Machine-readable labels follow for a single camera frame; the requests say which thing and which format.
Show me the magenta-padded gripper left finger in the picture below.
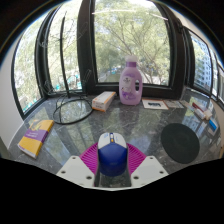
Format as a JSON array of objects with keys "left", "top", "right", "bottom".
[{"left": 56, "top": 142, "right": 101, "bottom": 189}]

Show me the round black mouse pad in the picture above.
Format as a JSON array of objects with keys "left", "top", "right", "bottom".
[{"left": 160, "top": 122, "right": 201, "bottom": 165}]

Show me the red book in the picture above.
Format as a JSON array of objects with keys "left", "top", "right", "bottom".
[{"left": 191, "top": 101, "right": 210, "bottom": 115}]

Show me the orange and white carton box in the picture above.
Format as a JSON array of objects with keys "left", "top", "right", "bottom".
[{"left": 91, "top": 90, "right": 118, "bottom": 113}]

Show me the purple detergent bottle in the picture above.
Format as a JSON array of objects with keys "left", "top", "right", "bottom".
[{"left": 118, "top": 55, "right": 144, "bottom": 107}]

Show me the white flat box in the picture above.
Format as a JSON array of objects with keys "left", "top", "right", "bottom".
[{"left": 194, "top": 108, "right": 214, "bottom": 121}]

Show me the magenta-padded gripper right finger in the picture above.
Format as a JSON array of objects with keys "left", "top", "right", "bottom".
[{"left": 127, "top": 143, "right": 169, "bottom": 189}]

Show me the blue and white computer mouse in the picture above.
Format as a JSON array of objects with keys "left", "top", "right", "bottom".
[{"left": 97, "top": 131, "right": 129, "bottom": 178}]

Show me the black wire stand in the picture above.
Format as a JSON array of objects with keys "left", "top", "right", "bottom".
[{"left": 52, "top": 14, "right": 95, "bottom": 126}]

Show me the white card with dark picture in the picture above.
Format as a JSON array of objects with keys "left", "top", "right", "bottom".
[{"left": 141, "top": 98, "right": 169, "bottom": 111}]

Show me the printed paper leaflet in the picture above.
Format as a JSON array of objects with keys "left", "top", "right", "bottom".
[{"left": 163, "top": 99, "right": 185, "bottom": 110}]

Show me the yellow and purple book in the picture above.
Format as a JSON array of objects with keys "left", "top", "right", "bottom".
[{"left": 17, "top": 119, "right": 55, "bottom": 160}]

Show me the blue and white small box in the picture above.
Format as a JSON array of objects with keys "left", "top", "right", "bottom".
[{"left": 208, "top": 118, "right": 220, "bottom": 132}]

